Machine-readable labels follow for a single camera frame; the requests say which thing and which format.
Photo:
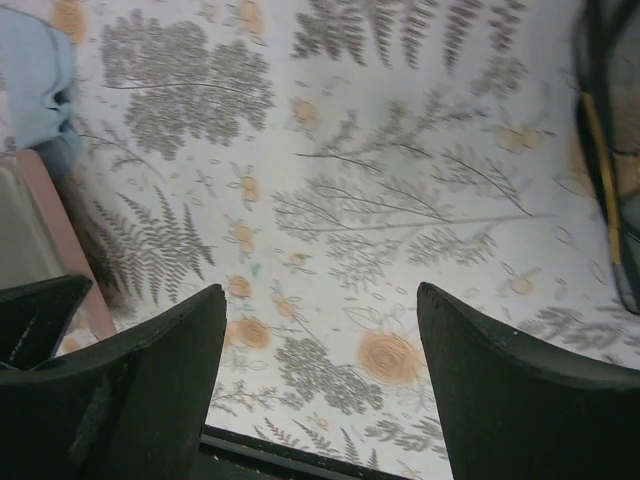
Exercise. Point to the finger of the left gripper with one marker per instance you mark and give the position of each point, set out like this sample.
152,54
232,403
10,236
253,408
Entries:
35,318

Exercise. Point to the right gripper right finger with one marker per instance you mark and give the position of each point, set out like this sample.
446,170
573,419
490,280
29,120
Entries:
512,406

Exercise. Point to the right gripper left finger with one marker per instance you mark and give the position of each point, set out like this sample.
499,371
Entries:
132,406

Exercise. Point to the pink glasses case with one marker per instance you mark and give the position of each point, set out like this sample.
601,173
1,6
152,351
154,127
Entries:
38,242

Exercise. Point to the light blue cleaning cloth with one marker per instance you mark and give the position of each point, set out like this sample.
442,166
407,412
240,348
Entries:
38,65

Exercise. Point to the black aviator sunglasses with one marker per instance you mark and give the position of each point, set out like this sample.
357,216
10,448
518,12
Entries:
606,65

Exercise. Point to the floral patterned table mat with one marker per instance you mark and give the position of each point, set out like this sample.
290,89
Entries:
320,160

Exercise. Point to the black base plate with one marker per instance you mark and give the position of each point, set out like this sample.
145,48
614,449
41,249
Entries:
227,455

